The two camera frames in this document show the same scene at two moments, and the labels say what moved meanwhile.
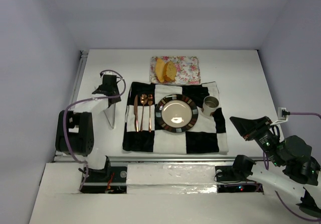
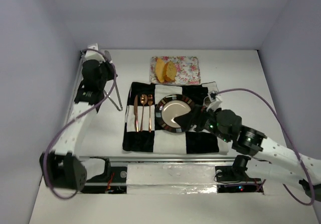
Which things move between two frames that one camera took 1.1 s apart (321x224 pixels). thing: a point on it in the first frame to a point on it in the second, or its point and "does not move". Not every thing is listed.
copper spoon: [143, 100] does not move
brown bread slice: [170, 71] does not move
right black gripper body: [254, 128] to [198, 118]
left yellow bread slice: [160, 70] does not move
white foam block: [170, 179] does not move
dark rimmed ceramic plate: [176, 113] does not move
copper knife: [136, 113] does not move
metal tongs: [110, 113] to [109, 57]
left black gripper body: [105, 90] to [106, 71]
